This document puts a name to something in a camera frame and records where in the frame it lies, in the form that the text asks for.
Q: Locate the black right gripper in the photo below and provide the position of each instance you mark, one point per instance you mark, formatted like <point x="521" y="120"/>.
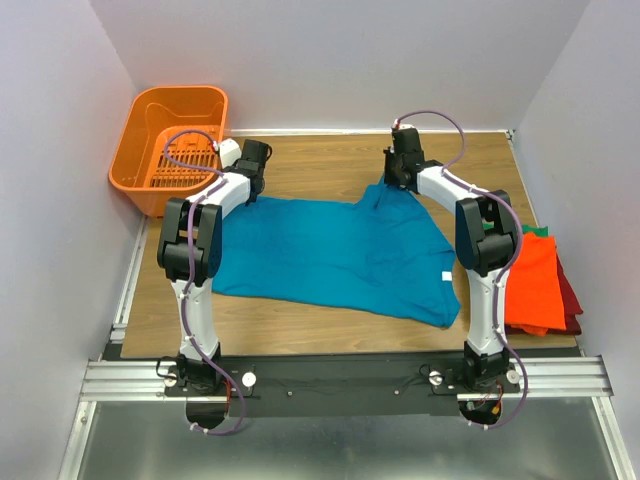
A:
<point x="388" y="179"/>

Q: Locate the orange plastic basket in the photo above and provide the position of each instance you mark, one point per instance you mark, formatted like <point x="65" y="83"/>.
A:
<point x="165" y="149"/>

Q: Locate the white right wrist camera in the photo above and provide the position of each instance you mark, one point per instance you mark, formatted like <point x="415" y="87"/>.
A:
<point x="400" y="125"/>

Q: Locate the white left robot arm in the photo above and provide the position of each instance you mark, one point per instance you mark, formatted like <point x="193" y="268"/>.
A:
<point x="190" y="253"/>

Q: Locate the black mounting base plate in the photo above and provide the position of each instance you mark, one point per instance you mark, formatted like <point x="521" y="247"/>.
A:
<point x="339" y="385"/>

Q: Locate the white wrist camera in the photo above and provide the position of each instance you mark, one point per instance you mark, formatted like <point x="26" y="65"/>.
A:
<point x="400" y="125"/>
<point x="228" y="151"/>

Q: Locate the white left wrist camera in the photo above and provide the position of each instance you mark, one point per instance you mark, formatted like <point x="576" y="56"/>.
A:
<point x="228" y="151"/>

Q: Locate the orange folded t-shirt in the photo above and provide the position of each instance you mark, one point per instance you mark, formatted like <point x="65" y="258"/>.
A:
<point x="534" y="301"/>

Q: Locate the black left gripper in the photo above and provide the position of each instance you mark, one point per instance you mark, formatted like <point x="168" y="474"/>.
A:
<point x="234" y="165"/>

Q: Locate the blue t-shirt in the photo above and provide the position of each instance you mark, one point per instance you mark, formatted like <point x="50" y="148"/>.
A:
<point x="383" y="254"/>

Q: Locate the dark red folded t-shirt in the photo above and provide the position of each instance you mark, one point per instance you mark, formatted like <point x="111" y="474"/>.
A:
<point x="572" y="307"/>

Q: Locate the green folded t-shirt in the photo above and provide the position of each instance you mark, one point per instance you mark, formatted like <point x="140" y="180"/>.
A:
<point x="542" y="232"/>

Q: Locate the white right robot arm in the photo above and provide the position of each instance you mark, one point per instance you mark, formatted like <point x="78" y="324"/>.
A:
<point x="487" y="240"/>

